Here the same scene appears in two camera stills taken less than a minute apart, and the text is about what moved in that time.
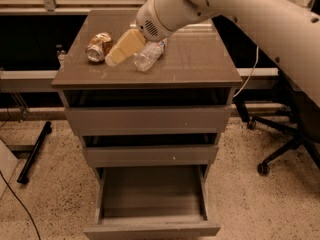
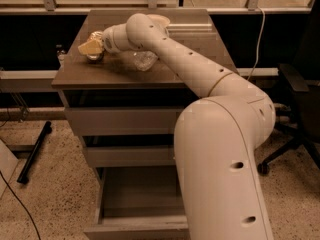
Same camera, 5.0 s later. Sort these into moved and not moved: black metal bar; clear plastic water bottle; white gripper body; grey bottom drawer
Moved: white gripper body
Not moved: black metal bar; grey bottom drawer; clear plastic water bottle
